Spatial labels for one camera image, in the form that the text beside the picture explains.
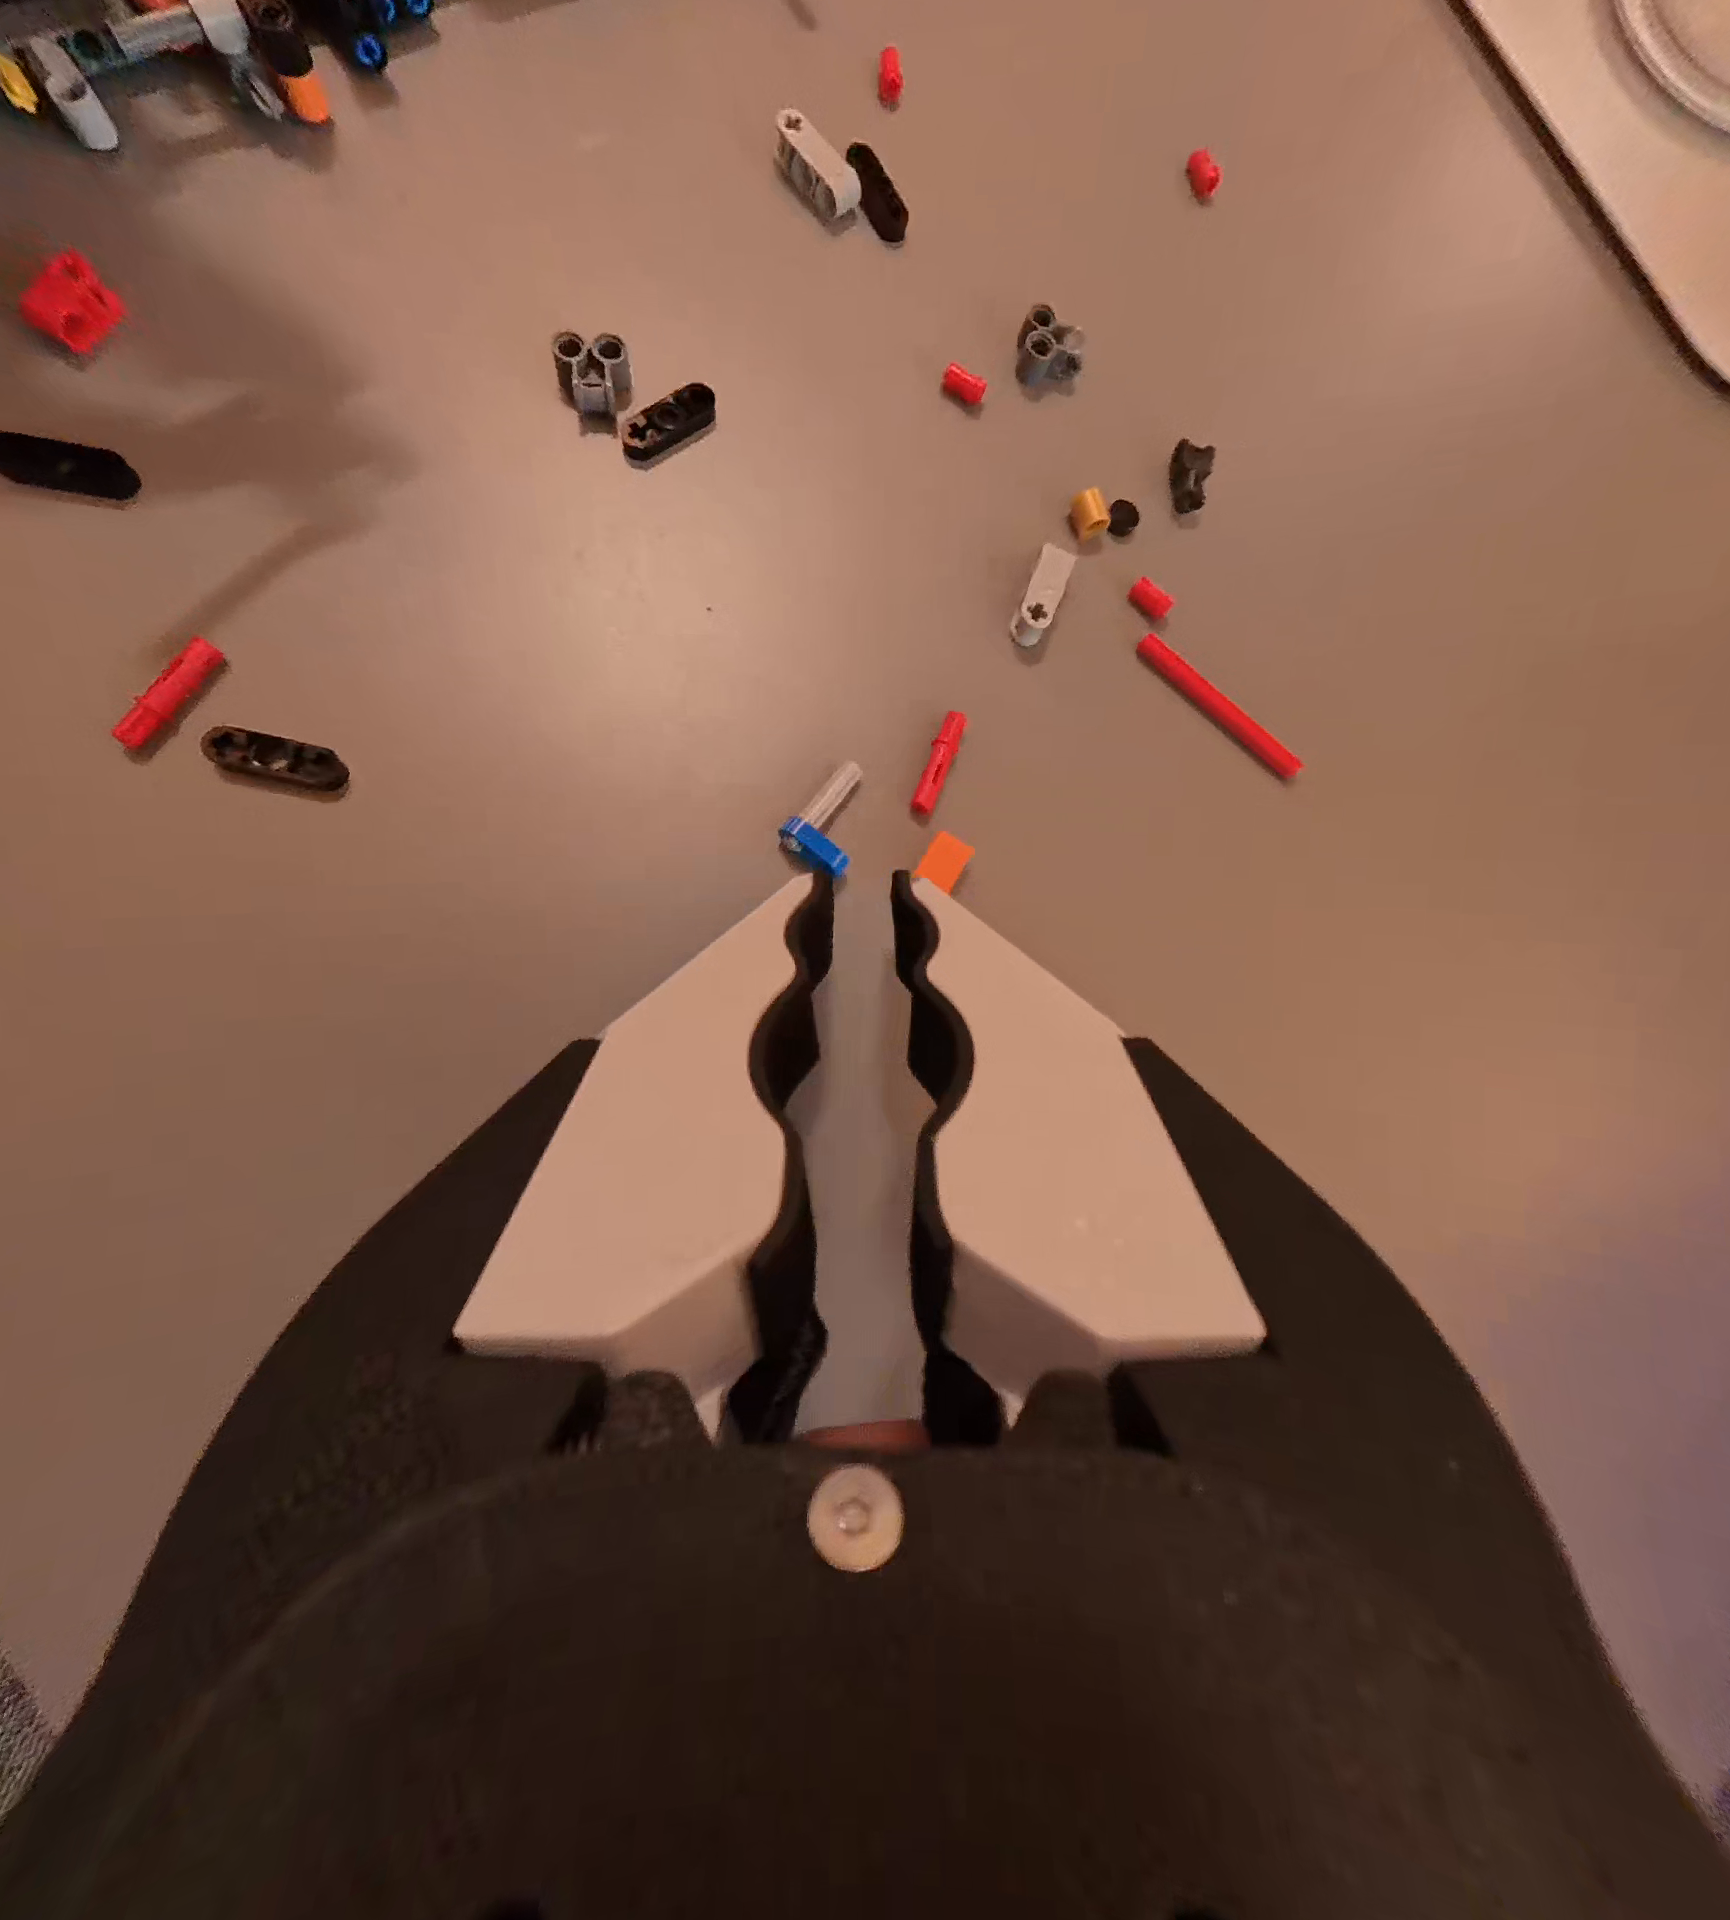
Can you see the black thin three-hole liftarm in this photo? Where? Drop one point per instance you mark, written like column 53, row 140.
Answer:
column 274, row 761
column 670, row 420

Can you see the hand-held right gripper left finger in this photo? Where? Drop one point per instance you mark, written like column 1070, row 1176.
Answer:
column 625, row 1201

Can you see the short grey lego axle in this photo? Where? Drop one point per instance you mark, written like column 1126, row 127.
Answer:
column 839, row 789

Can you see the large lego vehicle model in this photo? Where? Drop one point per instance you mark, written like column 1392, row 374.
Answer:
column 280, row 44

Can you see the orange lego bush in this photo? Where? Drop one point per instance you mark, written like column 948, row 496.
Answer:
column 943, row 861

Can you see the small black lego connector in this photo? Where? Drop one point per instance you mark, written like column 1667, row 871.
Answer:
column 1190, row 475

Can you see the mustard yellow lego bush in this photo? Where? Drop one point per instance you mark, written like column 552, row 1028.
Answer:
column 1091, row 513

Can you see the long red lego axle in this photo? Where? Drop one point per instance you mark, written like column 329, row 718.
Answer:
column 1219, row 704

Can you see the light grey thick lego liftarm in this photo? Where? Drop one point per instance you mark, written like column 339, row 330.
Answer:
column 816, row 169

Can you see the light grey thin lego liftarm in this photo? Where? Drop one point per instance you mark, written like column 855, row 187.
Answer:
column 1042, row 592

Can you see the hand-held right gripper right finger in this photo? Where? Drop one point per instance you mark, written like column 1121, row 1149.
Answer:
column 1091, row 1201

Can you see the black lego liftarm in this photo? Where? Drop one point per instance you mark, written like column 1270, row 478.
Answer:
column 881, row 192
column 60, row 465

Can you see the red lego cube connector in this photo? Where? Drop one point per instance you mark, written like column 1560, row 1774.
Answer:
column 73, row 300

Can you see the small red lego bush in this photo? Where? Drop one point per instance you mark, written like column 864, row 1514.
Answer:
column 964, row 385
column 1150, row 598
column 888, row 73
column 1202, row 172

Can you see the dark grey lego pin connector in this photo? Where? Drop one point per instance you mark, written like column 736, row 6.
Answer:
column 593, row 368
column 1048, row 344

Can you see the long red lego pin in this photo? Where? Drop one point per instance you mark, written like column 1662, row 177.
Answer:
column 169, row 692

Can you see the red lego axle pin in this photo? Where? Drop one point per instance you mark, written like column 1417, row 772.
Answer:
column 936, row 762

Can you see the blue lego bush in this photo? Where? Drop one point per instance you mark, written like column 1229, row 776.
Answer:
column 813, row 849

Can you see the white stand base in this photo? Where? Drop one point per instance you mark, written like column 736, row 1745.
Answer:
column 1630, row 195

